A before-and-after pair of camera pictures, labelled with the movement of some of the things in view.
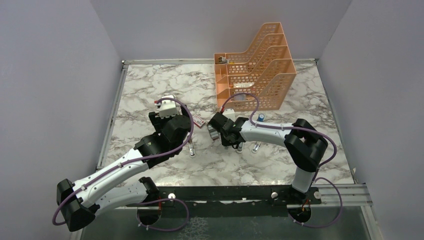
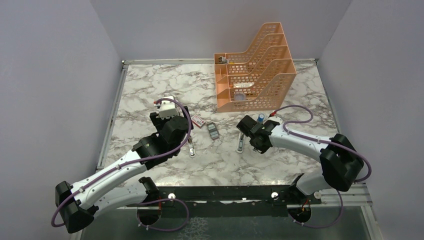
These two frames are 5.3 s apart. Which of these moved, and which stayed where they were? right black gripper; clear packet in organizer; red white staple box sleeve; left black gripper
Moved: right black gripper
Stayed: clear packet in organizer; left black gripper; red white staple box sleeve
